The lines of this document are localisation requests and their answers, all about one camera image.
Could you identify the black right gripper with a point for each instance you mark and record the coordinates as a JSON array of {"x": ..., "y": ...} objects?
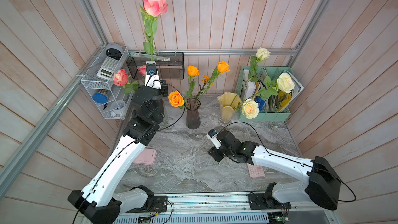
[{"x": 214, "y": 154}]

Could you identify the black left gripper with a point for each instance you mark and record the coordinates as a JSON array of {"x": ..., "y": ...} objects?
[{"x": 164, "y": 88}]

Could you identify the orange rose large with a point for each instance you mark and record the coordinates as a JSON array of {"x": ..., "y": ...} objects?
[{"x": 176, "y": 99}]

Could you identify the cream rose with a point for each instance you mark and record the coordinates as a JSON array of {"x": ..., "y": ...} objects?
[
  {"x": 283, "y": 83},
  {"x": 261, "y": 55},
  {"x": 249, "y": 108}
]

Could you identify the orange carnation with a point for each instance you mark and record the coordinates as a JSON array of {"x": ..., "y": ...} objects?
[{"x": 207, "y": 83}]

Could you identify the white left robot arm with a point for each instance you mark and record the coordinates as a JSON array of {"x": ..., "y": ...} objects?
[{"x": 98, "y": 201}]

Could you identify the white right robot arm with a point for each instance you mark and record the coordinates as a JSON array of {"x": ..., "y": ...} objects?
[{"x": 316, "y": 181}]

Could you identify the pink calculator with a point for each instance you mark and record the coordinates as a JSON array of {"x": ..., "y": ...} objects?
[{"x": 255, "y": 171}]

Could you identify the white mug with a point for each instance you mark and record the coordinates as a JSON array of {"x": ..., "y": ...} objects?
[{"x": 117, "y": 108}]

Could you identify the blue lidded jar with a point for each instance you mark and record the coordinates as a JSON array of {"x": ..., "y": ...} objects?
[{"x": 100, "y": 96}]

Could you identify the white desk calculator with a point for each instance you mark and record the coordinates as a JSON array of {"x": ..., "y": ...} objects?
[{"x": 108, "y": 68}]

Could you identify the yellow ruffled vase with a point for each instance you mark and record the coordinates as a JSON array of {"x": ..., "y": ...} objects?
[{"x": 229, "y": 104}]

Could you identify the dark purple glass vase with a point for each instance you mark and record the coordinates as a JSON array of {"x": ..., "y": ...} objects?
[{"x": 193, "y": 117}]

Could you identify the round grey speaker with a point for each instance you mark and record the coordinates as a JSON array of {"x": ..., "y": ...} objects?
[{"x": 114, "y": 51}]

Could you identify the pink heart-shaped box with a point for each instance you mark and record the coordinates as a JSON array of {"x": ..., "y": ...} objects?
[{"x": 147, "y": 157}]

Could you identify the white book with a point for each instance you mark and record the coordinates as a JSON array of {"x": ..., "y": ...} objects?
[{"x": 249, "y": 88}]

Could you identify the mint green file organizer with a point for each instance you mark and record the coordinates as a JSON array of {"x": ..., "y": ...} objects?
[{"x": 273, "y": 72}]

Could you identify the yellow cover magazine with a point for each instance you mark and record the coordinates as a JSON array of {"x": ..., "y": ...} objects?
[{"x": 284, "y": 99}]

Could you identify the white wire wall shelf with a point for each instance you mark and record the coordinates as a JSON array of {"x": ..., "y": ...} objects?
[{"x": 98, "y": 80}]

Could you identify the black mesh wall basket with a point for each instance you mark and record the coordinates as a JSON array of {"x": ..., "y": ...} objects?
[{"x": 170, "y": 65}]

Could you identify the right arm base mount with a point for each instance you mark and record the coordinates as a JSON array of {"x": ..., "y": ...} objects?
[{"x": 265, "y": 201}]

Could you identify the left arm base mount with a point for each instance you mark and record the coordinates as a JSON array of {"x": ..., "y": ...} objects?
[{"x": 157, "y": 204}]

